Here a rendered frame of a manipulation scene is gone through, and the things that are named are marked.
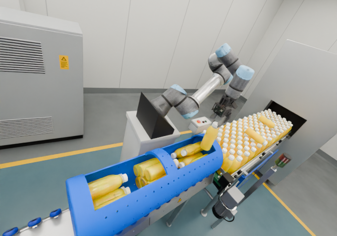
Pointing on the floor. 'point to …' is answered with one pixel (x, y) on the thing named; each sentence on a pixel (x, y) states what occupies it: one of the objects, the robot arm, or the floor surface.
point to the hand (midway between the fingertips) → (216, 123)
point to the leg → (176, 213)
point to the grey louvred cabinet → (39, 79)
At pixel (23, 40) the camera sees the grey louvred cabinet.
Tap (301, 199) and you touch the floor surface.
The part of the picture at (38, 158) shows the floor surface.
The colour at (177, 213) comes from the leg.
